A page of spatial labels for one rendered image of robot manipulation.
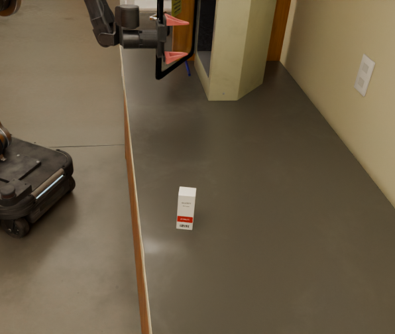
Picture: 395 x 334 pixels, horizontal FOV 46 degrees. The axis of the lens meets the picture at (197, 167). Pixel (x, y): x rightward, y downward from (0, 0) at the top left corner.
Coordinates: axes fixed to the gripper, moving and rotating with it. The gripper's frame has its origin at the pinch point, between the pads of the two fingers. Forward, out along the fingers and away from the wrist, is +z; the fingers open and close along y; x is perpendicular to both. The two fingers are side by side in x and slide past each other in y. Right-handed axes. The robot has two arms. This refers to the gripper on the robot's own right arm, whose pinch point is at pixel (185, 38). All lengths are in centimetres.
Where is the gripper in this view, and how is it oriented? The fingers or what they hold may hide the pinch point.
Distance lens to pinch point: 150.4
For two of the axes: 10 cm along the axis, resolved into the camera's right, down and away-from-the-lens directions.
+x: -1.8, -5.3, 8.3
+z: 9.8, -0.5, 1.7
